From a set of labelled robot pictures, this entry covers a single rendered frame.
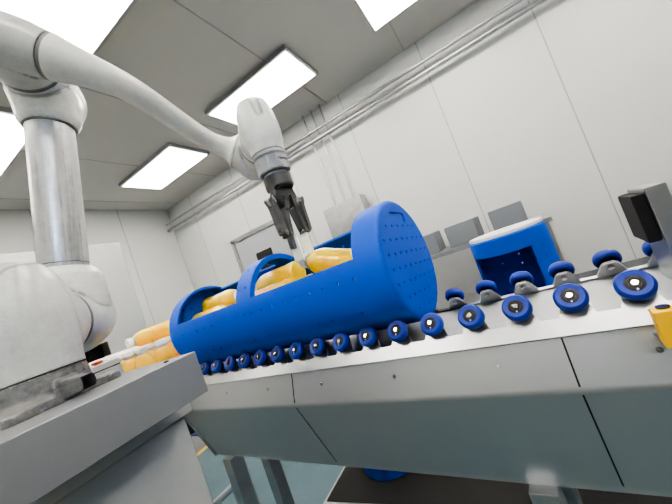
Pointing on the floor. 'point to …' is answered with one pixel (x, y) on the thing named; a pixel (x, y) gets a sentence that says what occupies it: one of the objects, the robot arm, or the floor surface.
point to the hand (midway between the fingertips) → (302, 248)
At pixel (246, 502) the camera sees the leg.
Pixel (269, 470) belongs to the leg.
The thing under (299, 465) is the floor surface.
